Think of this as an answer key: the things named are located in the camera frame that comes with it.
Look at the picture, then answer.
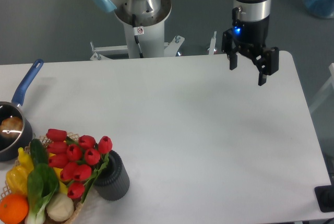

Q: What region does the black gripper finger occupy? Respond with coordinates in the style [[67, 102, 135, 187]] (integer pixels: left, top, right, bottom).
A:
[[221, 29, 237, 70], [250, 47, 279, 86]]

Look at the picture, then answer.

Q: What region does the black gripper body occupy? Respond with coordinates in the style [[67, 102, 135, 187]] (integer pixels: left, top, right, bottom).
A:
[[232, 16, 270, 60]]

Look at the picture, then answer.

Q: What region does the red tulip bouquet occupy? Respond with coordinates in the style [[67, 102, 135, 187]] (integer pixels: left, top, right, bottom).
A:
[[46, 128, 113, 203]]

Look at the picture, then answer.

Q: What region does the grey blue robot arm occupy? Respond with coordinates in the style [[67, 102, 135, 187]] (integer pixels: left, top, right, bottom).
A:
[[92, 0, 279, 85]]

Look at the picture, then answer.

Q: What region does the dark grey ribbed vase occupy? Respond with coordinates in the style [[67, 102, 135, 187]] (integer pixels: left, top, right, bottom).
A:
[[93, 150, 130, 201]]

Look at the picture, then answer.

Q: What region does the black device at edge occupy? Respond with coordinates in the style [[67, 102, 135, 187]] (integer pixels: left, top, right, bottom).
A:
[[314, 185, 333, 213]]

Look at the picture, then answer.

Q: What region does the woven wicker basket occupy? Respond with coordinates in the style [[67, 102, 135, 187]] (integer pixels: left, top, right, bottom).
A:
[[1, 132, 83, 223]]

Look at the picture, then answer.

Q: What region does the green cucumber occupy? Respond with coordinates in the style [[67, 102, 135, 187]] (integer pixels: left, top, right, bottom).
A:
[[30, 138, 49, 167]]

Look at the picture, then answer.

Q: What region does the green bok choy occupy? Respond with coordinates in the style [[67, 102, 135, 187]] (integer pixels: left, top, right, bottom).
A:
[[25, 163, 60, 224]]

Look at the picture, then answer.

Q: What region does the beige round bun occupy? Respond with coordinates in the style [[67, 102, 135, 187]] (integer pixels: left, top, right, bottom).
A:
[[46, 193, 74, 222]]

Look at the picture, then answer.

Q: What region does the brown bun in saucepan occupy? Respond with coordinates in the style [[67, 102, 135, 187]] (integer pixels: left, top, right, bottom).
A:
[[1, 116, 23, 139]]

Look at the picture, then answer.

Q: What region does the yellow banana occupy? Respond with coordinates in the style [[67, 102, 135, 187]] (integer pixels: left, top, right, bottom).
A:
[[18, 147, 34, 173]]

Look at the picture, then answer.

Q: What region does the yellow bell pepper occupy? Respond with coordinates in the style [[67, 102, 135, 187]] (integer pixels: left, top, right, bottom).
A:
[[6, 165, 28, 196]]

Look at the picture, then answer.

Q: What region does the orange fruit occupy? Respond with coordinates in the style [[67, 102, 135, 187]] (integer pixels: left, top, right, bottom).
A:
[[1, 194, 29, 223]]

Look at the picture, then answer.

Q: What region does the white frame at right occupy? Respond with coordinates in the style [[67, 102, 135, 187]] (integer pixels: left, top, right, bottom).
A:
[[308, 63, 333, 114]]

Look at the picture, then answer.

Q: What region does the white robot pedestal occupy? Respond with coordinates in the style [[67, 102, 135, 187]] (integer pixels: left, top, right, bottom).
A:
[[93, 0, 185, 58]]

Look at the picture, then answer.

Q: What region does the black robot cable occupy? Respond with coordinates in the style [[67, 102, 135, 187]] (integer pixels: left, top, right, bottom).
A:
[[131, 14, 145, 59]]

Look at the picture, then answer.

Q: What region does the blue handled saucepan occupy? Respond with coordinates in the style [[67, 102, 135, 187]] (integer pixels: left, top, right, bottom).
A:
[[1, 59, 44, 162]]

